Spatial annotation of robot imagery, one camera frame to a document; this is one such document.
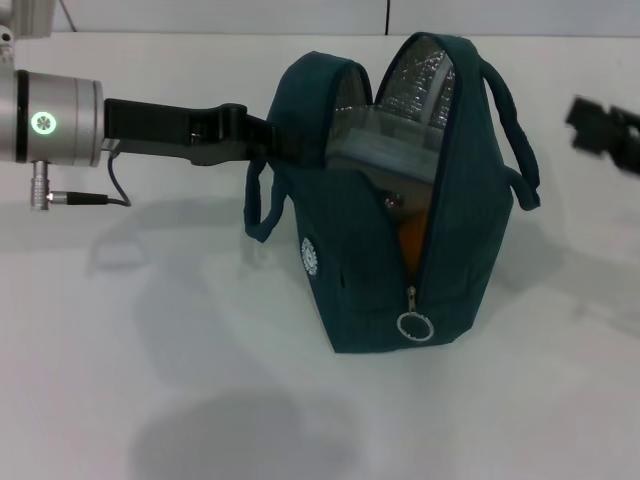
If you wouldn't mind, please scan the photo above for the dark teal insulated lunch bag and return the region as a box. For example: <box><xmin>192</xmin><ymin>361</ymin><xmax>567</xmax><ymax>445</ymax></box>
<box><xmin>243</xmin><ymin>32</ymin><xmax>542</xmax><ymax>355</ymax></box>

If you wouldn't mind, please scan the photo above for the silver camera mount bracket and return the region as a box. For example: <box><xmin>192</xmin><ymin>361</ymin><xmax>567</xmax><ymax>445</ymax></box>
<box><xmin>0</xmin><ymin>27</ymin><xmax>16</xmax><ymax>69</ymax></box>

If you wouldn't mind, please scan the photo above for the clear lunch box blue rim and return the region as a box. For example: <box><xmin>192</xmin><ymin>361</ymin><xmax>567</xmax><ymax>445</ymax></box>
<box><xmin>324</xmin><ymin>107</ymin><xmax>446</xmax><ymax>171</ymax></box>

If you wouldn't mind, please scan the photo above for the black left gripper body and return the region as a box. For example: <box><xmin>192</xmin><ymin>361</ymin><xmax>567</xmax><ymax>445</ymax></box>
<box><xmin>102</xmin><ymin>97</ymin><xmax>251</xmax><ymax>168</ymax></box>

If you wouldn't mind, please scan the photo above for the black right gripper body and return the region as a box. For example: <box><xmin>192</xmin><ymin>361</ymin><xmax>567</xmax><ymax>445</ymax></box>
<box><xmin>604</xmin><ymin>107</ymin><xmax>640</xmax><ymax>176</ymax></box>

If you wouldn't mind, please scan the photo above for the black cable with silver plug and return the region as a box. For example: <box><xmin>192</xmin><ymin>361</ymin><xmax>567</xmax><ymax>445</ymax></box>
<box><xmin>30</xmin><ymin>154</ymin><xmax>132</xmax><ymax>212</ymax></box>

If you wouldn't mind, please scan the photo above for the orange pear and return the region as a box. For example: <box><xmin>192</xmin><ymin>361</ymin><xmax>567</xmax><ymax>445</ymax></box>
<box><xmin>397</xmin><ymin>214</ymin><xmax>429</xmax><ymax>274</ymax></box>

